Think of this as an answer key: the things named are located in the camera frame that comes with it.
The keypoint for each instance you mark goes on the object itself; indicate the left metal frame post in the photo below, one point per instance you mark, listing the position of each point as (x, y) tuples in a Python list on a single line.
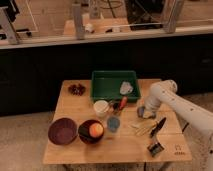
[(8, 28)]

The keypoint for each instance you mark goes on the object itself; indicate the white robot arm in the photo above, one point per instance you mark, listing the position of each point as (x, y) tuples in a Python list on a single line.
[(200, 118)]

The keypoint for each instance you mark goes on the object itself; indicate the dark bowl with fruit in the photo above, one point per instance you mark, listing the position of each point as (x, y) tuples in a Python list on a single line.
[(83, 132)]

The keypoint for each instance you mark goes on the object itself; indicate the metal frame post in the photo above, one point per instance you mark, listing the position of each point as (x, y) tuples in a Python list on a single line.
[(171, 13), (8, 28), (78, 21)]

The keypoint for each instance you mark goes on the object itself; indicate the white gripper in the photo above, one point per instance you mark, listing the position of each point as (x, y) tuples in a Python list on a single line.
[(149, 114)]

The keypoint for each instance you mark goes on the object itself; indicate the crumpled clear plastic wrap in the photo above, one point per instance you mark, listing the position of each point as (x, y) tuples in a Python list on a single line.
[(126, 88)]

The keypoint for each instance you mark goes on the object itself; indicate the white paper cup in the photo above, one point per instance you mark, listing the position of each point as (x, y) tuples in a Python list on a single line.
[(101, 107)]

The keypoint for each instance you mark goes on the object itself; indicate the orange fruit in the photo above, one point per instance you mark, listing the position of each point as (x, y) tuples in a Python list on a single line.
[(96, 130)]

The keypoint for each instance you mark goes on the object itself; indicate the empty purple bowl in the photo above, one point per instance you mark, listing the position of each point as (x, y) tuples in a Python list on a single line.
[(62, 131)]

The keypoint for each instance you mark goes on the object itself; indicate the blue plastic cup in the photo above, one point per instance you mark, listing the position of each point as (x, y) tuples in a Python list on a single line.
[(113, 123)]

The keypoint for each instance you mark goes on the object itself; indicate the blue sponge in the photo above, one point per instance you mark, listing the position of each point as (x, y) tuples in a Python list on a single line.
[(140, 111)]

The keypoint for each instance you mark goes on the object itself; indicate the yellow green sticks bundle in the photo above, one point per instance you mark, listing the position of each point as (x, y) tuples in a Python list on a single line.
[(143, 127)]

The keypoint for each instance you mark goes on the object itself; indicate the red handled tool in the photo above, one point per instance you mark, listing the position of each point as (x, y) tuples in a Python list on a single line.
[(119, 106)]

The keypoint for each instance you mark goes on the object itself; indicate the right metal frame post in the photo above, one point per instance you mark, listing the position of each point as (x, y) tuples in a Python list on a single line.
[(171, 13)]

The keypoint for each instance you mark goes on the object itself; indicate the green plastic tray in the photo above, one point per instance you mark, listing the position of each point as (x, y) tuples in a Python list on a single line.
[(105, 85)]

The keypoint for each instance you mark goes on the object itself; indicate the middle metal frame post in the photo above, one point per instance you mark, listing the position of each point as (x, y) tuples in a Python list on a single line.
[(78, 21)]

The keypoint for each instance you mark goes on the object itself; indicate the wooden background table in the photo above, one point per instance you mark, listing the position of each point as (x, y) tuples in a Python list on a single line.
[(98, 26)]

